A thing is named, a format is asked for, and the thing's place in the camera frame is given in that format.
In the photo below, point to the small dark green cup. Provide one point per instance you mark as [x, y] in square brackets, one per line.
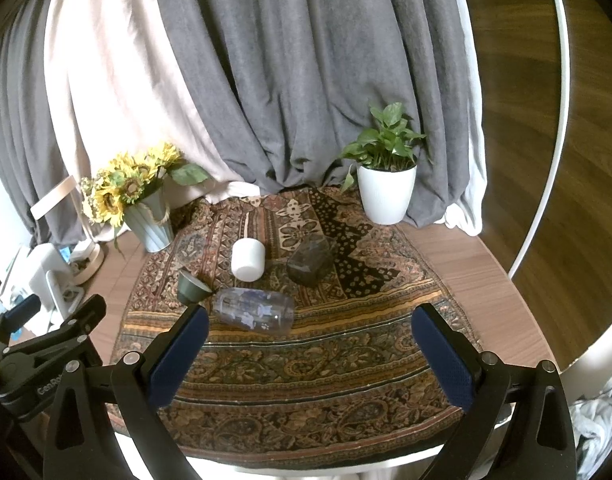
[191, 287]

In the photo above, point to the white ribbed plant pot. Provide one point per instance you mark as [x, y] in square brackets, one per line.
[386, 192]

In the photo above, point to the crumpled white cloth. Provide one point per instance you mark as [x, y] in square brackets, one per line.
[601, 420]

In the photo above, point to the patterned brown table cloth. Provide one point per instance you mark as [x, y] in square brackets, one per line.
[311, 375]

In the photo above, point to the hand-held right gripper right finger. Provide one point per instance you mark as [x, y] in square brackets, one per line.
[446, 360]

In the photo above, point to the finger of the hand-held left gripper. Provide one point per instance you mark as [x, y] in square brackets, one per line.
[78, 320]
[21, 310]

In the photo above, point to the white appliance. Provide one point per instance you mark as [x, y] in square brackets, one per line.
[41, 265]

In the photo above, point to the beige curtain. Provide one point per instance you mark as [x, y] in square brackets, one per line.
[126, 85]

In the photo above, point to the pale green ribbed vase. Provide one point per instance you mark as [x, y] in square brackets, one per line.
[151, 225]

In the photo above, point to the grey curtain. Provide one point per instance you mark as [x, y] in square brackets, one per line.
[286, 85]

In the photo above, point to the white desk lamp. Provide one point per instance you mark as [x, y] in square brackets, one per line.
[86, 260]

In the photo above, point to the dark translucent box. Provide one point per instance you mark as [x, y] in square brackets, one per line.
[308, 262]

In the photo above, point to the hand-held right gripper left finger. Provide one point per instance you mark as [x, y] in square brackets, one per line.
[180, 357]

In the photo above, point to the white cup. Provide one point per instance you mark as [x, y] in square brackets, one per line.
[247, 260]

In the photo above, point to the sunflower bouquet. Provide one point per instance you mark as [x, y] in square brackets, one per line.
[121, 180]

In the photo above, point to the white curtain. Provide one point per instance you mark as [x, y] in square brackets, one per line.
[473, 185]

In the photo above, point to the white hoop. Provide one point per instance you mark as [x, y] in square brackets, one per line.
[568, 85]

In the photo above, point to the green leafy plant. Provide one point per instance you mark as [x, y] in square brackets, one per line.
[386, 135]

